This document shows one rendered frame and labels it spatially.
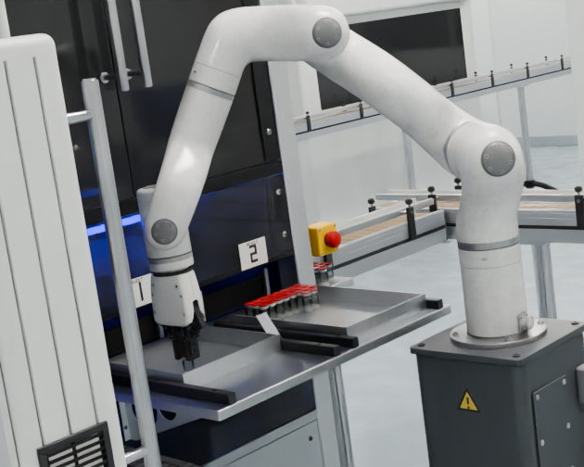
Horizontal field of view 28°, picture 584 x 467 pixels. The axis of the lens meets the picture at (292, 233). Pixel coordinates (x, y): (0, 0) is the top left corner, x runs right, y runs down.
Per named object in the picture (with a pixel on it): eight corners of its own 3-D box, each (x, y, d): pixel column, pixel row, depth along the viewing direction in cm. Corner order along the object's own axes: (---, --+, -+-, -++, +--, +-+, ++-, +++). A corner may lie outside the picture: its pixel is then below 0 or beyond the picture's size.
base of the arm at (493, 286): (565, 324, 230) (556, 233, 227) (514, 353, 217) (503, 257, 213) (485, 318, 243) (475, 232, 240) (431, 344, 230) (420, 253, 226)
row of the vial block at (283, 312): (259, 325, 253) (256, 305, 252) (314, 304, 266) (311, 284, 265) (266, 326, 252) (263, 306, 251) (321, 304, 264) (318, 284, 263)
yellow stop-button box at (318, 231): (298, 256, 283) (295, 227, 282) (318, 249, 288) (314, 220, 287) (322, 257, 278) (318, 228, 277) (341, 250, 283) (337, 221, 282)
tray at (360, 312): (231, 330, 254) (228, 314, 253) (310, 298, 272) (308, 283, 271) (349, 344, 230) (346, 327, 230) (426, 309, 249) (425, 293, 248)
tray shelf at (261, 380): (57, 388, 234) (55, 380, 234) (290, 297, 283) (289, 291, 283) (219, 421, 201) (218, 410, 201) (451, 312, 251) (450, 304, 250)
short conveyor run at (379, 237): (291, 304, 286) (283, 241, 283) (247, 299, 296) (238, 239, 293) (452, 240, 334) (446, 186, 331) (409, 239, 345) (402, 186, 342)
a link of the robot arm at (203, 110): (238, 98, 204) (181, 259, 207) (233, 94, 219) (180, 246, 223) (189, 81, 202) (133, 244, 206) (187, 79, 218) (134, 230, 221)
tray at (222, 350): (74, 372, 237) (71, 356, 237) (170, 336, 256) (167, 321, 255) (185, 392, 214) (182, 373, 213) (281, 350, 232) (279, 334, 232)
